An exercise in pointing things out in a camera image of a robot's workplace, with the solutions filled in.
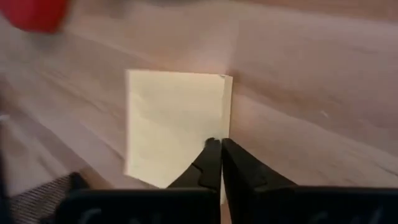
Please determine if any red desk lamp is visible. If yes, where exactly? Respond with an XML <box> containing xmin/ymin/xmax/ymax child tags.
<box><xmin>0</xmin><ymin>0</ymin><xmax>72</xmax><ymax>34</ymax></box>

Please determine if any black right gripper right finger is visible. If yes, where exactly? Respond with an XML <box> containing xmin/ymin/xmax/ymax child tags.
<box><xmin>221</xmin><ymin>138</ymin><xmax>298</xmax><ymax>200</ymax></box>

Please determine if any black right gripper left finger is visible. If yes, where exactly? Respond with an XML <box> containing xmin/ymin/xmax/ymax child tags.
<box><xmin>167</xmin><ymin>137</ymin><xmax>223</xmax><ymax>192</ymax></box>

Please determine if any black mesh desk organizer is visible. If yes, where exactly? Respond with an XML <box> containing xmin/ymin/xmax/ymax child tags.
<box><xmin>8</xmin><ymin>171</ymin><xmax>91</xmax><ymax>224</ymax></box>

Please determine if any yellow sticky note pad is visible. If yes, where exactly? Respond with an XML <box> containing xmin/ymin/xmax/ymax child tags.
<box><xmin>123</xmin><ymin>68</ymin><xmax>233</xmax><ymax>205</ymax></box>

